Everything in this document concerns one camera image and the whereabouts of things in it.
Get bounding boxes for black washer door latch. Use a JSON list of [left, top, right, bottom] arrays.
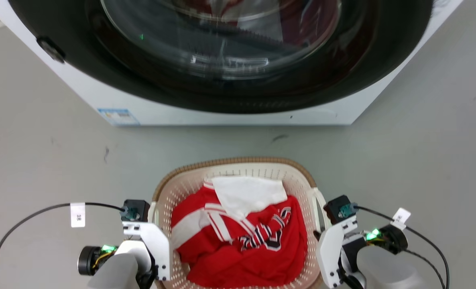
[[36, 36, 66, 64]]

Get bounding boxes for black round washer door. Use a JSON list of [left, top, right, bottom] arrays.
[[8, 0, 434, 114]]

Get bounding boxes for white front-load washing machine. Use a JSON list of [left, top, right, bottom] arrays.
[[0, 0, 464, 127]]

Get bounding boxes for white cable tag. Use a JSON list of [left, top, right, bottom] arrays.
[[70, 202, 86, 228], [390, 207, 411, 230]]

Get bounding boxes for white left cable tag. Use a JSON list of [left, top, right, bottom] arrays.
[[70, 202, 86, 228]]

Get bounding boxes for beige plastic laundry basket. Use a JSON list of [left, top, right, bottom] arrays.
[[152, 157, 328, 289]]

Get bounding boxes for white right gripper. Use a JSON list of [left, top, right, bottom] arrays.
[[315, 215, 368, 289]]

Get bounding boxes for red white striped garment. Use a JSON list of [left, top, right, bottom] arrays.
[[170, 181, 309, 289]]

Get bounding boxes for white cloth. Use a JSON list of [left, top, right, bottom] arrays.
[[211, 176, 289, 221]]

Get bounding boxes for white right cable tag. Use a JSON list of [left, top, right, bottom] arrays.
[[390, 207, 411, 230]]

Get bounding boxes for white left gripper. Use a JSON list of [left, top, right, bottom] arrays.
[[122, 221, 171, 289]]

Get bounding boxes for blue white energy label sticker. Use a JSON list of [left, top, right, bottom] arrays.
[[97, 108, 140, 127]]

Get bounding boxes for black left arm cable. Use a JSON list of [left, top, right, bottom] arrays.
[[0, 202, 125, 289]]

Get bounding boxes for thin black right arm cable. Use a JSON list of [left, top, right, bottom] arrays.
[[406, 249, 441, 289]]

